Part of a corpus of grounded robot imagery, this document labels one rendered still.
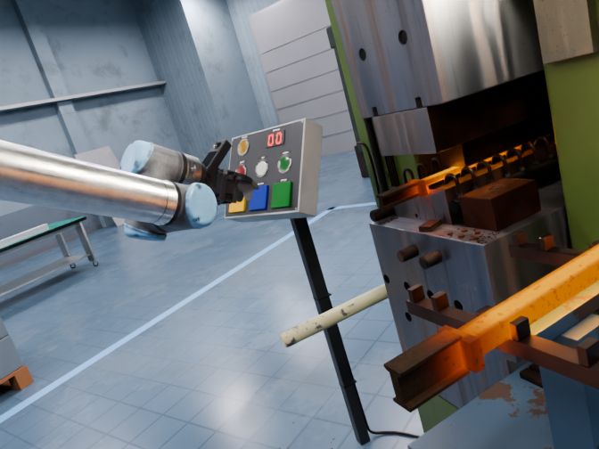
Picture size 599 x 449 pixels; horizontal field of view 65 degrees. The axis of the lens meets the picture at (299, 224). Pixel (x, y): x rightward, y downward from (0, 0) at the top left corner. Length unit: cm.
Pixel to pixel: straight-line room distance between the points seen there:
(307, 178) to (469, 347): 93
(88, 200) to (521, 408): 77
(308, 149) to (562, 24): 74
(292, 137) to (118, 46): 1099
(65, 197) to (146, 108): 1138
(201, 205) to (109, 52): 1121
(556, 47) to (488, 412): 61
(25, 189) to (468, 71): 79
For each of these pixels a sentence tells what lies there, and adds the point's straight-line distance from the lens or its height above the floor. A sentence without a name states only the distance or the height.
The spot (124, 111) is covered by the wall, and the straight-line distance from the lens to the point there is 1181.
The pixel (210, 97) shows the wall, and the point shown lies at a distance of 1134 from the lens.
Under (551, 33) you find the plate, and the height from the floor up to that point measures 123.
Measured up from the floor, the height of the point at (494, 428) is 69.
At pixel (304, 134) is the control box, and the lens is 138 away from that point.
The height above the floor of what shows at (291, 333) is 64.
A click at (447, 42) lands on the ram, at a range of 97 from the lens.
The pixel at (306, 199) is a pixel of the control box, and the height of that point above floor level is 98.
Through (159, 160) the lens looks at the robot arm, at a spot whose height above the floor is 121.
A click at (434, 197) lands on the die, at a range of 104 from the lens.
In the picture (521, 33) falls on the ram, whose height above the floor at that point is 125.
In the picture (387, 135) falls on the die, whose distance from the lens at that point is 111.
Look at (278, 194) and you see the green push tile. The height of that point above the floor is 101.
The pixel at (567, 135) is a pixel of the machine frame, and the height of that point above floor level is 105.
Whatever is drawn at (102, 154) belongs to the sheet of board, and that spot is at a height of 148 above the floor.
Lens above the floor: 123
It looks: 13 degrees down
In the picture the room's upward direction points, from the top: 17 degrees counter-clockwise
